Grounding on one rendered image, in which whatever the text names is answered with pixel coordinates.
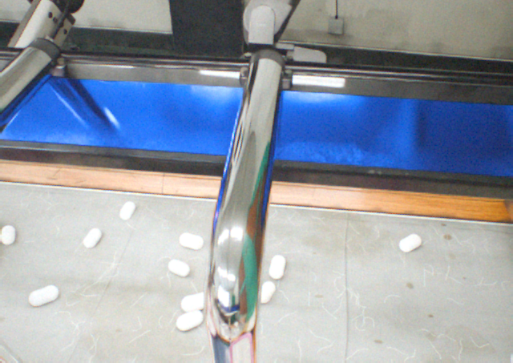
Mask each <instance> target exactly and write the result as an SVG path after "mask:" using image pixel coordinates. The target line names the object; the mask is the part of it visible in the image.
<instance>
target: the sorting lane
mask: <svg viewBox="0 0 513 363"><path fill-rule="evenodd" d="M128 201H131V202H133V203H134V205H135V210H134V211H133V213H132V215H131V217H130V218H129V220H124V219H123V218H122V217H121V216H119V212H121V210H122V209H123V206H124V205H125V203H126V202H128ZM215 204H216V200H211V199H201V198H190V197H179V196H160V195H149V194H139V193H129V192H109V191H99V190H89V189H79V188H69V187H60V186H49V185H39V184H20V183H10V182H0V235H1V231H2V229H3V228H4V227H5V226H12V227H13V228H14V229H15V240H14V243H12V244H9V245H7V244H3V243H2V241H1V243H0V337H1V338H2V339H3V340H4V341H5V342H6V343H7V344H8V345H9V346H10V347H11V348H12V349H13V350H14V351H15V353H16V354H17V355H18V356H20V357H21V358H22V359H23V360H24V361H25V362H26V363H212V358H211V353H210V349H209V348H208V339H207V334H206V330H205V324H204V309H199V310H200V312H201V313H202V314H203V320H202V322H201V323H200V324H199V325H197V326H194V327H192V328H190V329H189V330H187V331H181V329H178V327H177V326H176V321H177V319H178V318H179V317H181V316H183V315H184V314H186V311H184V310H183V308H182V301H183V299H184V298H185V297H186V296H192V295H196V293H198V294H199V292H204V274H205V265H206V256H207V249H208V238H209V233H210V227H211V222H212V214H213V211H214V207H215ZM94 228H97V229H98V230H100V231H101V232H102V237H101V239H100V240H98V242H97V243H96V244H95V246H94V247H92V248H86V247H85V246H84V244H83V241H84V239H85V238H86V236H87V234H88V233H89V231H90V230H91V229H94ZM184 233H189V234H192V235H194V236H199V237H202V239H203V240H204V245H203V247H202V248H201V249H198V250H194V249H191V248H186V246H183V245H181V244H180V236H181V235H182V234H184ZM411 234H417V236H419V237H420V239H421V244H420V245H419V246H418V247H416V248H414V249H413V250H411V252H403V251H402V250H401V249H400V246H399V244H400V241H401V240H403V239H405V238H407V237H408V236H411ZM277 255H279V256H283V257H284V259H285V262H286V264H285V267H284V271H283V275H282V277H281V278H280V279H277V280H276V279H273V278H271V277H270V275H269V268H270V264H271V260H272V259H273V257H274V256H277ZM174 259H177V260H180V261H182V262H183V263H184V264H187V265H188V266H189V268H190V273H189V274H188V275H187V276H179V275H177V274H175V273H174V272H171V271H170V270H169V268H168V265H169V262H170V261H171V260H174ZM268 281H269V282H273V283H274V284H275V286H276V289H275V293H274V294H273V295H272V296H271V297H270V299H269V301H268V302H266V303H262V302H261V334H260V363H511V355H512V354H513V224H495V223H484V222H475V221H474V220H455V219H444V218H434V217H424V216H404V215H395V214H384V213H373V212H354V211H344V210H333V209H323V208H303V207H293V206H282V205H272V204H270V205H269V219H268V227H267V236H266V244H265V263H264V273H263V284H264V283H265V282H268ZM48 285H54V286H56V287H57V288H58V290H59V295H58V297H57V298H56V299H55V300H53V301H50V302H46V303H45V304H42V305H39V306H33V305H32V304H31V303H30V302H29V298H30V295H31V293H32V292H33V291H35V290H38V289H41V288H45V287H46V286H48ZM262 286H263V285H262Z"/></svg>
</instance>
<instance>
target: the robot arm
mask: <svg viewBox="0 0 513 363"><path fill-rule="evenodd" d="M299 2H300V0H250V2H249V4H248V5H247V7H246V9H245V11H244V39H245V41H246V42H247V44H248V53H249V54H251V55H253V54H254V53H256V52H257V50H260V49H263V48H270V49H274V50H277V52H278V53H279V54H280V55H281V56H282V57H284V58H286V56H289V55H292V56H293V59H294V61H301V62H316V63H325V61H326V56H325V54H324V53H323V52H321V51H317V50H313V49H308V48H303V47H298V46H294V45H293V44H283V43H278V41H279V40H280V38H281V36H282V35H283V33H284V30H285V28H286V27H287V25H288V24H289V20H290V19H291V17H292V16H293V13H294V12H295V9H296V8H297V6H298V4H299Z"/></svg>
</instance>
